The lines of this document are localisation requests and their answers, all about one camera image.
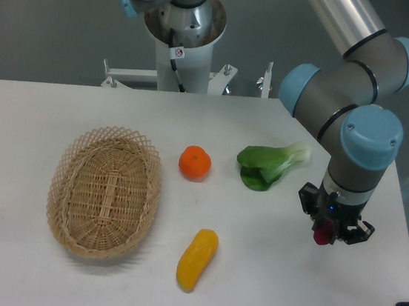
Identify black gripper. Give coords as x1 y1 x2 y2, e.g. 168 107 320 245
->
298 182 375 245

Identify purple sweet potato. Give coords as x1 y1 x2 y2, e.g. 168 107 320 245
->
313 220 333 246

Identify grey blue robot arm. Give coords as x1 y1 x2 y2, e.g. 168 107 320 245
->
118 0 409 245

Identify woven wicker basket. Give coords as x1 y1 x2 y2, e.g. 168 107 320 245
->
46 127 162 260

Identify green bok choy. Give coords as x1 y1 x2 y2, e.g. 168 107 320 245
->
236 141 311 192

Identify yellow mango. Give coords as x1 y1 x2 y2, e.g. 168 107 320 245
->
176 228 219 293

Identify orange mandarin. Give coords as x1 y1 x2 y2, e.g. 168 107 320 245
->
178 145 212 181

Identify white clamp post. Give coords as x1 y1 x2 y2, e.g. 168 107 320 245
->
256 61 274 99

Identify white mounting frame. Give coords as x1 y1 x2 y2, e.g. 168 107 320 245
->
100 59 238 96

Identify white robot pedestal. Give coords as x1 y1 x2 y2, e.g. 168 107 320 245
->
144 0 227 94

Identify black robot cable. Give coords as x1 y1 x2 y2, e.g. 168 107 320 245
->
161 28 194 94

